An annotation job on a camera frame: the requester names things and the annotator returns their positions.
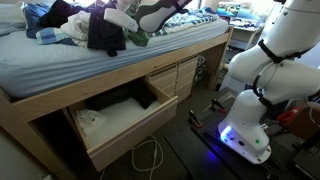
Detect light wood drawer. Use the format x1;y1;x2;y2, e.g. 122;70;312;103
66;82;178;171

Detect black t-shirt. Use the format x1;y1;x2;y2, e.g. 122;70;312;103
85;0;126;57

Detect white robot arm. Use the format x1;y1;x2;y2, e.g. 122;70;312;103
218;0;320;164

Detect black clothes in drawer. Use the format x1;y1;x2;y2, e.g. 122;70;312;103
85;79;157;111

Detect small wooden drawer chest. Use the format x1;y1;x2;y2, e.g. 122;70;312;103
145;55;198;102

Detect white clothes in drawer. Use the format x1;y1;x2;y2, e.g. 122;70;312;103
76;98;160;148

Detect green crumpled garment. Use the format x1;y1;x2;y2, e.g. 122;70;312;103
123;29;152;47

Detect white desk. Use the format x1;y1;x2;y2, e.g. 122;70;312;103
229;19;263;50

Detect white crumpled garment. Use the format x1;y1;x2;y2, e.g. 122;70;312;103
60;11;91;47

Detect blue plaid cloth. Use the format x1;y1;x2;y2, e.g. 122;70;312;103
36;27;75;46

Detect dark maroon garment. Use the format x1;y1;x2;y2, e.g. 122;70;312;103
39;0;83;28

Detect red object on floor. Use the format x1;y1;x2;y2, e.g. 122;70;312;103
276;107;301;126

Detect blue sheeted mattress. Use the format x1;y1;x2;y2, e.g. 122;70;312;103
0;4;228;99

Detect dark blue pillow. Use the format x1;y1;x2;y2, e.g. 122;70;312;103
22;3;51;39

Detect light wood bed frame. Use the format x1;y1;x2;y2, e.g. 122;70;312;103
0;25;233;180

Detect red handled clamp left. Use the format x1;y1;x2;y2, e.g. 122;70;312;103
188;110;202;128

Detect red handled clamp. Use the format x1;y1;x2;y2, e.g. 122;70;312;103
188;110;202;128
211;99;227;112

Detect red handled clamp right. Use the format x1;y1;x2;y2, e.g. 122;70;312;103
211;99;227;112

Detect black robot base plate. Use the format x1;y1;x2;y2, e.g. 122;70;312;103
191;109;320;180

